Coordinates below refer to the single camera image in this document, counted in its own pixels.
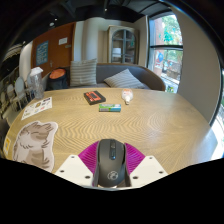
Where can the white door sign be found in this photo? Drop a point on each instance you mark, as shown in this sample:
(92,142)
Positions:
(63,41)

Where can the green rectangular pack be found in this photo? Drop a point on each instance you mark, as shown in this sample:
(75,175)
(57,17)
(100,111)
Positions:
(110,107)

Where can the black computer mouse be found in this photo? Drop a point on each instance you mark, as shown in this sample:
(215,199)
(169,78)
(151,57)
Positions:
(111,163)

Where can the grey oval-back chair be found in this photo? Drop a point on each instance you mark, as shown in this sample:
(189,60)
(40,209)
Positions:
(19,86)

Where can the black box with red print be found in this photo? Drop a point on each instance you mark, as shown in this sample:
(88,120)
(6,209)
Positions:
(94,97)

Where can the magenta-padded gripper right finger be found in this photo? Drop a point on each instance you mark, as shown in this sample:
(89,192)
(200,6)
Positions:
(146,168)

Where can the group of white chairs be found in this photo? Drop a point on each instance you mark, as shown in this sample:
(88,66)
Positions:
(8,96)

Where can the clear shaker bottle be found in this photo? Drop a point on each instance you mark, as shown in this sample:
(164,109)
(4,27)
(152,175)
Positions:
(36,83)

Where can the glass-door cabinet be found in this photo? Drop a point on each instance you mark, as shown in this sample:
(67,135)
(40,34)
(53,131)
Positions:
(123,45)

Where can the white sheet with stickers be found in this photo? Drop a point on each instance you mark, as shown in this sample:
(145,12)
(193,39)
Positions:
(37,107)

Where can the small striped cushion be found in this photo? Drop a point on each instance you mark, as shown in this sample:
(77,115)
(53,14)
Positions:
(124,80)

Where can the dark stool with orange top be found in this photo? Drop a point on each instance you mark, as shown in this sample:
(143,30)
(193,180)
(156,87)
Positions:
(58,78)

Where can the grey sofa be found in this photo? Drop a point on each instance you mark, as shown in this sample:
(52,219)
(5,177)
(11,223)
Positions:
(146,76)

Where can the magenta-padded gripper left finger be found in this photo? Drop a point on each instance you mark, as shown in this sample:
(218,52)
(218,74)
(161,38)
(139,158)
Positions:
(74,166)

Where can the window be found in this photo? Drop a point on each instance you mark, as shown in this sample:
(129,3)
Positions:
(165,50)

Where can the large striped cushion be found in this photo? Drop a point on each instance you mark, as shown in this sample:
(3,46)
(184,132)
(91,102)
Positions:
(83,73)

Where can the blue poster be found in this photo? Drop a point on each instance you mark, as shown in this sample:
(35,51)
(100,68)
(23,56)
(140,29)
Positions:
(42,53)

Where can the brown wooden door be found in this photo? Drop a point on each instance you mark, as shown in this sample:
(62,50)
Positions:
(58,55)

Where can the small white bottle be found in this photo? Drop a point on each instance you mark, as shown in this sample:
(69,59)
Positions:
(127,95)

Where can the cat-shaped mouse pad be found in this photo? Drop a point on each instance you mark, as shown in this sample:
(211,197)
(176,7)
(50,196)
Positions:
(33,143)

